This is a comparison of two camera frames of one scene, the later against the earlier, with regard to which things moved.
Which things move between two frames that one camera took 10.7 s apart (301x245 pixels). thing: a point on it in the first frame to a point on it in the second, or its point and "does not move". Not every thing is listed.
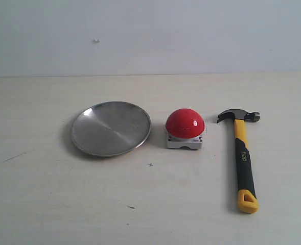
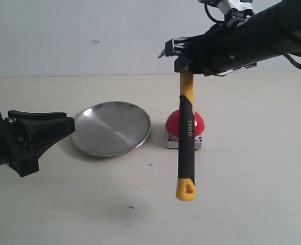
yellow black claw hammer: (247, 199) to (186, 188)
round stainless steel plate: (110, 128) does not move
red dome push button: (184, 128) does not move
